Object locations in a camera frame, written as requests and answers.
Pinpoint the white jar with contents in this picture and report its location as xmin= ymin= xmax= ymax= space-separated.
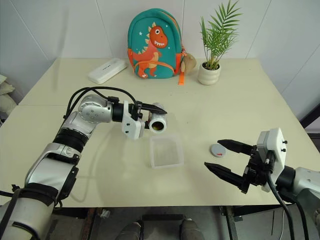
xmin=146 ymin=101 xmax=168 ymax=133

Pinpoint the dark grey rounded shape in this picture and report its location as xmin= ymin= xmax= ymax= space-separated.
xmin=179 ymin=218 xmax=202 ymax=240
xmin=117 ymin=220 xmax=145 ymax=240

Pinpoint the black metal frame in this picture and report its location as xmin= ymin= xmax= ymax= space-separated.
xmin=299 ymin=103 xmax=320 ymax=130

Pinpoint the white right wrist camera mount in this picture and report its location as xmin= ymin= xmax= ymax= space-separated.
xmin=256 ymin=127 xmax=289 ymax=193

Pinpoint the green palm plant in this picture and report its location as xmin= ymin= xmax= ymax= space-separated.
xmin=199 ymin=0 xmax=243 ymax=70

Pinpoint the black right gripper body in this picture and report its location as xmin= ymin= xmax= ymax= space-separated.
xmin=242 ymin=144 xmax=276 ymax=188

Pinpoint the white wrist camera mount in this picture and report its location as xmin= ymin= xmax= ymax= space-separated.
xmin=121 ymin=100 xmax=145 ymax=141
xmin=256 ymin=127 xmax=289 ymax=193

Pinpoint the white rectangular case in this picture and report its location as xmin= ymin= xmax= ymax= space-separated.
xmin=87 ymin=57 xmax=128 ymax=85

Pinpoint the tan plush pendant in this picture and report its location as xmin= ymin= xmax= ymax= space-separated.
xmin=181 ymin=51 xmax=198 ymax=74

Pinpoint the beige cloth bundle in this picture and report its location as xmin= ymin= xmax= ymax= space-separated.
xmin=0 ymin=74 xmax=18 ymax=113

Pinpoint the grey round lid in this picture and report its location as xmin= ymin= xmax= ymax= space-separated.
xmin=210 ymin=143 xmax=229 ymax=158

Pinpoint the white ribbed ceramic pot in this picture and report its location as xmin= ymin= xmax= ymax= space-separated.
xmin=198 ymin=61 xmax=222 ymax=86

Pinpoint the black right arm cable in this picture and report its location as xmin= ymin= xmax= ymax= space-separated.
xmin=263 ymin=152 xmax=311 ymax=240

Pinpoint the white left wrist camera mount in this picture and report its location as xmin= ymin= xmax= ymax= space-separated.
xmin=121 ymin=100 xmax=145 ymax=141

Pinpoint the clear plastic container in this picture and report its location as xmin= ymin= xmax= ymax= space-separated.
xmin=149 ymin=134 xmax=185 ymax=169

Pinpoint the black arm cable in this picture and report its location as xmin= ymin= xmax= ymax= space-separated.
xmin=62 ymin=86 xmax=141 ymax=120
xmin=263 ymin=152 xmax=311 ymax=240

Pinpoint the green dinosaur backpack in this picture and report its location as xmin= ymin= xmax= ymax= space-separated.
xmin=127 ymin=8 xmax=188 ymax=87

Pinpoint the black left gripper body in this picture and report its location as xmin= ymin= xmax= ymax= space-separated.
xmin=129 ymin=101 xmax=151 ymax=122

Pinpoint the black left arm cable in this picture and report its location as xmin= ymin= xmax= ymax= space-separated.
xmin=62 ymin=86 xmax=141 ymax=120

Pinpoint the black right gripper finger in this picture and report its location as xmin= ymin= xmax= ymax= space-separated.
xmin=216 ymin=138 xmax=258 ymax=156
xmin=204 ymin=161 xmax=251 ymax=195

